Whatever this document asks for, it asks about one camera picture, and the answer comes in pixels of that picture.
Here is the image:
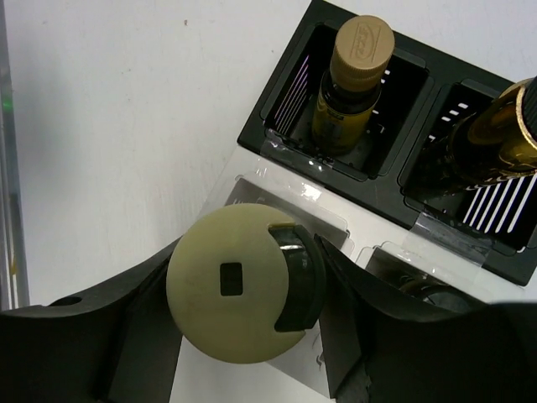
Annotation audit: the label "white bottle yellow cap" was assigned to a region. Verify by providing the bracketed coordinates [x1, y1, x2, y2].
[166, 203, 326, 364]

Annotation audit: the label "yellow bottle gold cap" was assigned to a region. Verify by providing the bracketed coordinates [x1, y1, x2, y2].
[311, 15, 395, 157]

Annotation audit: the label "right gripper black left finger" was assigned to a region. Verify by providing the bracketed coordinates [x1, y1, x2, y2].
[1, 244, 182, 402]

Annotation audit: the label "black two-slot organizer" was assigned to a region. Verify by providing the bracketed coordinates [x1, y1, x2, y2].
[237, 1, 536, 285]

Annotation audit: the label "white two-slot organizer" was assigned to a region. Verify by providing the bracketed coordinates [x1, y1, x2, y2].
[167, 144, 529, 403]

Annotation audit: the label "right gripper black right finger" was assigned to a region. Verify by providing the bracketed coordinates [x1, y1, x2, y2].
[315, 236, 536, 402]

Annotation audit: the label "amber bottle orange cap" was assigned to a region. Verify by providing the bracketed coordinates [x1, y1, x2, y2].
[419, 75, 537, 194]

